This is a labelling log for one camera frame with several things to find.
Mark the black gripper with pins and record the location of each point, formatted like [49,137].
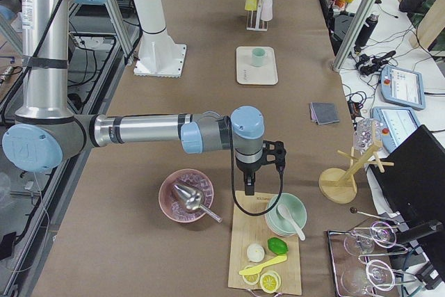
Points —
[247,168]

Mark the cream rabbit tray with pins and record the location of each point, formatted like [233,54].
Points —
[246,74]

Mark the green plastic cup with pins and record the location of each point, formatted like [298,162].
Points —
[258,56]

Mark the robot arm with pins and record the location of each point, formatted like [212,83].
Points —
[47,131]

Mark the pink plastic cup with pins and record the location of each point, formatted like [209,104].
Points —
[267,11]

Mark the yellow plastic cup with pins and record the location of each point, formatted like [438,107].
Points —
[250,5]

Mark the white ceramic spoon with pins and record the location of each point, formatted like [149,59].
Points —
[286,215]

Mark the pink ice bowl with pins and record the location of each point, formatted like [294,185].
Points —
[170,205]

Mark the metal ice scoop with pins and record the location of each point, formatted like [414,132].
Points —
[191,199]

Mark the green lime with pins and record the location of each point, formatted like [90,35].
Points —
[277,246]

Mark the white egg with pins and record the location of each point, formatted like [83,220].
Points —
[255,253]

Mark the bamboo cutting board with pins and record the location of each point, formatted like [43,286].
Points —
[247,230]

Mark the yellow plastic knife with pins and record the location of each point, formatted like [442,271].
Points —
[259,267]

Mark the wooden mug tree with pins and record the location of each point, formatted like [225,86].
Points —
[339,185]

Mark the grey folded cloth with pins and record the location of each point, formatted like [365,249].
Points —
[323,113]

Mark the lemon slice left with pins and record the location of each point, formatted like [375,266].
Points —
[252,279]

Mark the lemon slice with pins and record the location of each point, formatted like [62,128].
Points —
[252,279]
[270,282]

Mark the lemon slice right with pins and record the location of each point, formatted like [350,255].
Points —
[270,282]

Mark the clear glass on tree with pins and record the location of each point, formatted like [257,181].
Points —
[367,132]

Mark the wine glass rack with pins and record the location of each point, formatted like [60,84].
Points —
[360,257]

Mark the lower teach pendant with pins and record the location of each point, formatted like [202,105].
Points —
[397,124]

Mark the teach pendant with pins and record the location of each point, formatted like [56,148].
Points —
[402,87]
[397,124]

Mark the upper teach pendant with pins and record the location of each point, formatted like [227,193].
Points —
[402,87]

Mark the black water bottle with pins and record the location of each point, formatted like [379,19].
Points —
[368,27]

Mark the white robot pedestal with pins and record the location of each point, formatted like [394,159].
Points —
[158,54]

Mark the white wire cup rack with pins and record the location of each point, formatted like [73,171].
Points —
[254,22]

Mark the aluminium frame post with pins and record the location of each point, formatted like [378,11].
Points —
[349,41]

